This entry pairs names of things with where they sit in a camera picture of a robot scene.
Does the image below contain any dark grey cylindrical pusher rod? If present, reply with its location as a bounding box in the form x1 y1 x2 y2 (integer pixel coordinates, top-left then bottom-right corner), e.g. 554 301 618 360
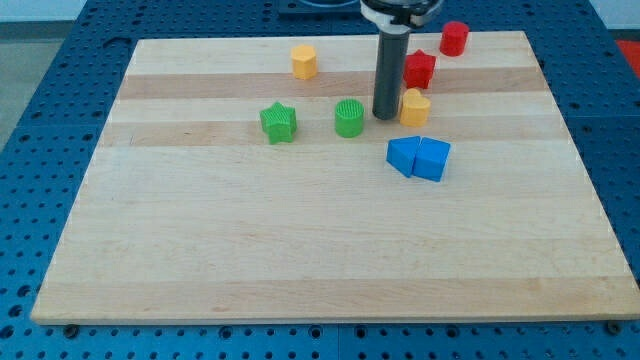
372 31 410 120

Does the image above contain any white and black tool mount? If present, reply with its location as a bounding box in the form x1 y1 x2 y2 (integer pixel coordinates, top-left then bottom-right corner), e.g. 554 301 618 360
360 0 444 34

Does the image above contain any yellow heart block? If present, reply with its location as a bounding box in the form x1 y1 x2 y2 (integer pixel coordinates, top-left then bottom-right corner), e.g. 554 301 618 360
399 88 431 127

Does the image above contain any yellow hexagon block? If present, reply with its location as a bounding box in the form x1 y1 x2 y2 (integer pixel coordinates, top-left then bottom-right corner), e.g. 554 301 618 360
290 44 318 80

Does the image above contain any red star block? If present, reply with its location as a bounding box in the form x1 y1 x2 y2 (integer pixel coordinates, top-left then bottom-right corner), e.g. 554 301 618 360
403 49 437 89

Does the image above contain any green cylinder block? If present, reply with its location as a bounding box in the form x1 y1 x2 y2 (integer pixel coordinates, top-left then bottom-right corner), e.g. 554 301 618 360
334 99 364 138

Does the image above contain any red cylinder block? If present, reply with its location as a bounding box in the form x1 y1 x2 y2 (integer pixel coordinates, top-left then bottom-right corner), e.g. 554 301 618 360
439 21 470 57

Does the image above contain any blue triangle block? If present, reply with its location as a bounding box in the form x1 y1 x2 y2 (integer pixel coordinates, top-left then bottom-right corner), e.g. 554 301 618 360
386 136 421 178

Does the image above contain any blue cube block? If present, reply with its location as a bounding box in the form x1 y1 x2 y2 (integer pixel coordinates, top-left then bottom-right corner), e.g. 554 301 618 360
412 137 451 182

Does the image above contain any green star block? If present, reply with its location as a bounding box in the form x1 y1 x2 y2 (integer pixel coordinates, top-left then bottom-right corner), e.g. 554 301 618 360
259 102 297 145

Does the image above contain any wooden board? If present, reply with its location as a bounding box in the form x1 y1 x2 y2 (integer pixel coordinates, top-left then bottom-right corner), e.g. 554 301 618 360
31 31 639 325

